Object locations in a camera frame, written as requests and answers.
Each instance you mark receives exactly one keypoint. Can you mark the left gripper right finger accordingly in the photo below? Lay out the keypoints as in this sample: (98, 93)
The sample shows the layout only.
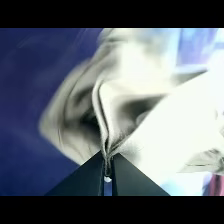
(133, 181)

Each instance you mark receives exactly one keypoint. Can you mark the red garment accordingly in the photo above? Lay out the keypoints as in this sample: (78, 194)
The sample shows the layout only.
(216, 185)

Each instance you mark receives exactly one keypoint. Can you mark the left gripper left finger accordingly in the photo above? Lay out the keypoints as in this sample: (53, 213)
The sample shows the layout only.
(85, 181)

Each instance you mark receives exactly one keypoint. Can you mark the brown garment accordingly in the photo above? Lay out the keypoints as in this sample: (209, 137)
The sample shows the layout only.
(133, 90)

